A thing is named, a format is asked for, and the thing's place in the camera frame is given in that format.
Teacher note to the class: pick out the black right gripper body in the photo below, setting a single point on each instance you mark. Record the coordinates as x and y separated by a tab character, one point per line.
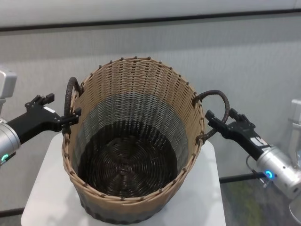
244	136

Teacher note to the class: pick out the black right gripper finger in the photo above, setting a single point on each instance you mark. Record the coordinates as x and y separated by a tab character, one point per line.
216	122
238	118

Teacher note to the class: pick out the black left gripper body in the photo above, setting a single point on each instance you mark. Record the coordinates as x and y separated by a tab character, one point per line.
35	120

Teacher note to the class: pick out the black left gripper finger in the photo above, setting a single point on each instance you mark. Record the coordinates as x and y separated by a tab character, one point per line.
70	118
44	100

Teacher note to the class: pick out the woven tan grey laundry basket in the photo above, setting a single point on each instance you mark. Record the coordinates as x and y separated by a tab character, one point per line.
131	153

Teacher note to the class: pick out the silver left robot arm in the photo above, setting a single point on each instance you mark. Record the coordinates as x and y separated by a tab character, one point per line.
7	141

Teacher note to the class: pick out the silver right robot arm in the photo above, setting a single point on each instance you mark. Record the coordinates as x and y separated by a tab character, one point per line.
277	169

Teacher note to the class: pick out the white square pedestal table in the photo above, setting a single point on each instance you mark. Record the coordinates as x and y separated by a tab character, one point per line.
42	188

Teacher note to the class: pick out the black whiteboard tray rail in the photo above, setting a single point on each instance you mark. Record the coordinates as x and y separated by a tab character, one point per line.
150	20

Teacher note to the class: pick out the white wall whiteboard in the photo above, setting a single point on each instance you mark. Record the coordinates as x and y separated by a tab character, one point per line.
150	8

